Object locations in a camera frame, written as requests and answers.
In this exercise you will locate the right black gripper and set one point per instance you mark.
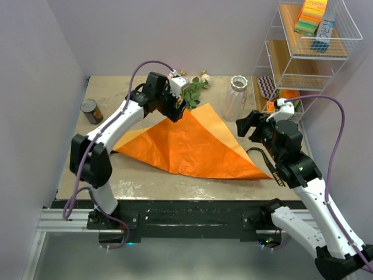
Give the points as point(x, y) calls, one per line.
point(245, 124)

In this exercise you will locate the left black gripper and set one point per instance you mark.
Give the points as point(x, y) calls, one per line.
point(172, 112)

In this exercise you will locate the orange wrapping paper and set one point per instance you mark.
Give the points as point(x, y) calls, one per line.
point(199, 145)

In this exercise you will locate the black printed ribbon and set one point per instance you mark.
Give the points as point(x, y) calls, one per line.
point(269, 165)

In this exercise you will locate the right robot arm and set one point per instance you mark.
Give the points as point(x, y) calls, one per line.
point(336, 249)

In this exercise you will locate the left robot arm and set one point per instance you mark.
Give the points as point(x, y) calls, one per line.
point(90, 153)

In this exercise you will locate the white ribbed vase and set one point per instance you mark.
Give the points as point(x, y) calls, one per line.
point(235, 98)

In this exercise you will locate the pink flower bouquet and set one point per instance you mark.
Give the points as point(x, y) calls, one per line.
point(193, 91)

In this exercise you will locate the orange box in basket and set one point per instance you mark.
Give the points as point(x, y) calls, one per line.
point(270, 107)

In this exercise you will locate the striped wavy cloth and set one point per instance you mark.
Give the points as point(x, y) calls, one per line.
point(267, 87)

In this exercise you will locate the small grey round tin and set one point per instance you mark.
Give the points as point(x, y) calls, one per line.
point(91, 111)

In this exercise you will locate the blue puzzle cube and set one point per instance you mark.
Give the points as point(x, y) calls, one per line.
point(320, 46)

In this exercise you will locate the colourful sponge pack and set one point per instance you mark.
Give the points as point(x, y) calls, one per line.
point(310, 17)

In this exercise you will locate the grey tall box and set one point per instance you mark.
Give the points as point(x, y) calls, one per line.
point(325, 28)

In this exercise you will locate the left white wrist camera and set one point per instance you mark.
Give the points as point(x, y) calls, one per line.
point(177, 85)

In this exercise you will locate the white wire shelf rack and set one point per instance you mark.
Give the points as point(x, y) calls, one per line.
point(287, 58)

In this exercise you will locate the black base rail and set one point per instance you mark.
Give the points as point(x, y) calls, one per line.
point(135, 220)

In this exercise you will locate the aluminium frame rail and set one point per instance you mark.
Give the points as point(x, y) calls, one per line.
point(54, 242)

